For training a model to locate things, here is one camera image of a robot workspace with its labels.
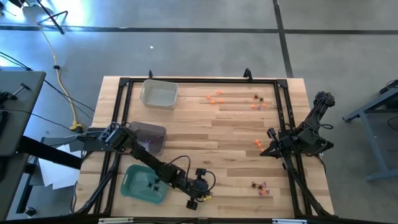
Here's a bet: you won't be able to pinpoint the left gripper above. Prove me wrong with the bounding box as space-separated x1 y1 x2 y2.
183 167 217 211

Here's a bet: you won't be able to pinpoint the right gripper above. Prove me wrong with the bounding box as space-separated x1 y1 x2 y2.
260 126 295 157

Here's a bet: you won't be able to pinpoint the green plastic bin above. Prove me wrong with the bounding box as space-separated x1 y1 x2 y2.
120 164 170 205

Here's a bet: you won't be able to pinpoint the clear grey plastic bin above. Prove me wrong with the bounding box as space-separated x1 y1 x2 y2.
127 121 168 156

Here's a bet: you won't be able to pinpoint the beige plastic bin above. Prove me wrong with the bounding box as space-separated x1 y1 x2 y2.
139 79 179 111

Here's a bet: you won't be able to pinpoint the white paper sheets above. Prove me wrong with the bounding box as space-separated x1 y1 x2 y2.
37 143 82 190

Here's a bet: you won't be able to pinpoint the black support beam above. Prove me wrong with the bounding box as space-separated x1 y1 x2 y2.
17 135 83 170

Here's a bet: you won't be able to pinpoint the dark grey desk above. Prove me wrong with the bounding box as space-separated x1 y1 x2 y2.
0 70 47 158

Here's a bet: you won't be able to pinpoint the black tripod stand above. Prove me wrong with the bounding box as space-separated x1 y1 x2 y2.
9 0 69 35

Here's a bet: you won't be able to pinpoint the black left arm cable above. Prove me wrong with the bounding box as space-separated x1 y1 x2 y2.
166 154 217 194

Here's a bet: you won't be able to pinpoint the silver metal bracket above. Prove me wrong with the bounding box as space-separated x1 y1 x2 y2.
272 218 308 224
98 217 134 224

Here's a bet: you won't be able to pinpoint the black aluminium rig frame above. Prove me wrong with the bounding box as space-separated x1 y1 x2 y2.
74 67 336 218

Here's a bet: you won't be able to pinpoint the blue-grey desk frame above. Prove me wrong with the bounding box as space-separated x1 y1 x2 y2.
341 79 398 183

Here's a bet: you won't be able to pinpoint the yellow power cable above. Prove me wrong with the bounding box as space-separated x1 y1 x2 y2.
39 26 83 131

